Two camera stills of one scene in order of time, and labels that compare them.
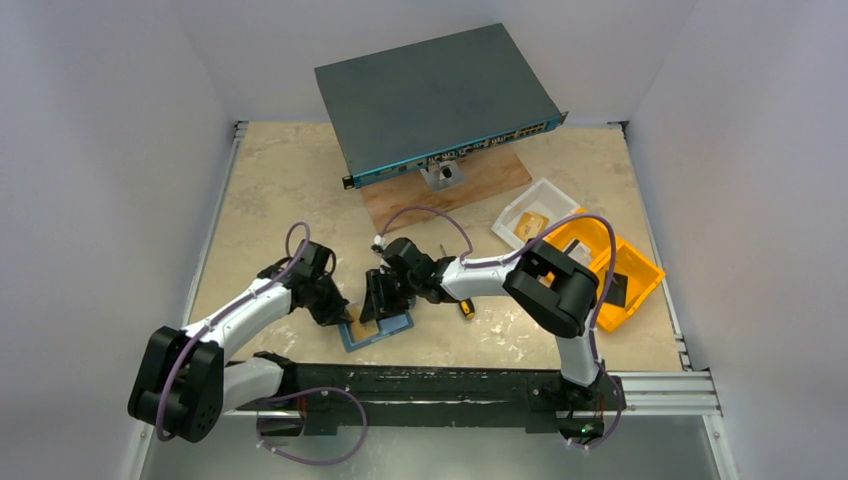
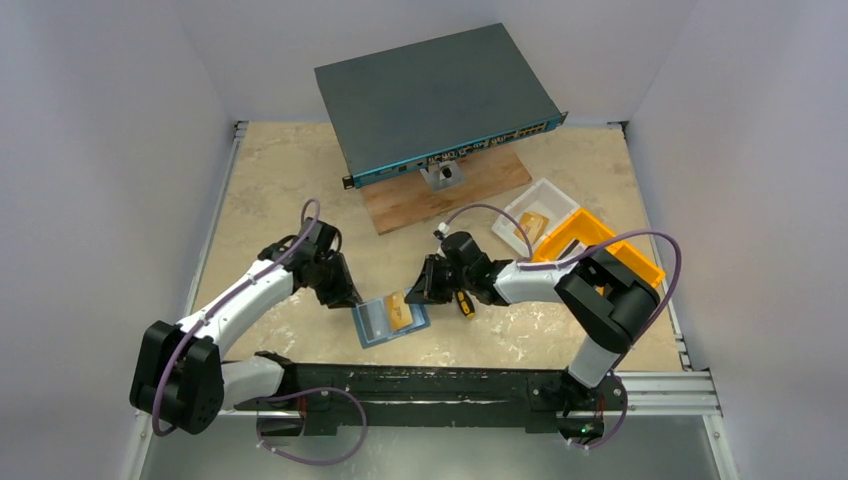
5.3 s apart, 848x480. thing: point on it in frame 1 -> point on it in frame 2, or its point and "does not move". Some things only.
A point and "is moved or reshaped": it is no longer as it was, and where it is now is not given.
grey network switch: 409,108 does not move
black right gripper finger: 385,293 -> 426,289
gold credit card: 530,225 does not move
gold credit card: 361,330 -> 400,311
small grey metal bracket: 445,175 does not move
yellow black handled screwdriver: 466,306 does not move
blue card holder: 387,325 is moved or reshaped
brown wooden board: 486,174 does not move
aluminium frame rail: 668,393 does not move
